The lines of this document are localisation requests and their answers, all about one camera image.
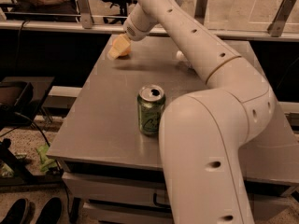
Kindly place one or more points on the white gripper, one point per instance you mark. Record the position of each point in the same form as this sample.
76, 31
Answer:
135, 30

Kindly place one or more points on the orange fruit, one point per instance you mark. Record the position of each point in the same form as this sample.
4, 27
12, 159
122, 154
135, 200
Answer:
120, 47

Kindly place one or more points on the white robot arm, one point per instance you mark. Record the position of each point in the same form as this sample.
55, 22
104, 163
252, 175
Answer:
202, 131

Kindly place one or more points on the clear plastic water bottle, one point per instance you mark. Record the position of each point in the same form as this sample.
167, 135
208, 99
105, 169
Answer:
181, 57

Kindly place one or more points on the green soda can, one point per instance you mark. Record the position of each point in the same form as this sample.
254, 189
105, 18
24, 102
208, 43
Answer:
150, 107

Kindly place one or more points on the grey drawer cabinet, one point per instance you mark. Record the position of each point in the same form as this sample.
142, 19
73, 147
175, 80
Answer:
115, 169

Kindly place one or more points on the green crumpled bag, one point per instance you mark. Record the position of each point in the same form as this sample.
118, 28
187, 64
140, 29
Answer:
45, 163

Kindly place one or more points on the right black shoe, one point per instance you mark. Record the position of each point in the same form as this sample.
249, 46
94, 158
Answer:
51, 212

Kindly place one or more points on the black shoe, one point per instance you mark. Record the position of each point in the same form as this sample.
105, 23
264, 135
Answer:
51, 212
17, 213

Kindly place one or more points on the left black shoe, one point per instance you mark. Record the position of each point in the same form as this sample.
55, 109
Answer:
17, 213

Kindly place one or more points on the left metal bracket post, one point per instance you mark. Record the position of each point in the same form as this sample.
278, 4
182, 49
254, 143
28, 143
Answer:
86, 18

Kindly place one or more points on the metal bracket post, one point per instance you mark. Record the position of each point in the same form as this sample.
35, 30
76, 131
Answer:
276, 27
86, 18
200, 10

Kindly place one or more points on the middle metal bracket post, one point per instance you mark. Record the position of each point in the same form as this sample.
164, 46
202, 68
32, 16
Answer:
200, 10

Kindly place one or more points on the grey metal rail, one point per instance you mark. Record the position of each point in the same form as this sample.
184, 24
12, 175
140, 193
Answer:
73, 27

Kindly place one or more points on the right metal bracket post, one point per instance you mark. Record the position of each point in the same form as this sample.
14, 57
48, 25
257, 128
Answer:
276, 27

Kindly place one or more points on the black drawer handle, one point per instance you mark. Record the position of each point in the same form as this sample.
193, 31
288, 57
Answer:
159, 201

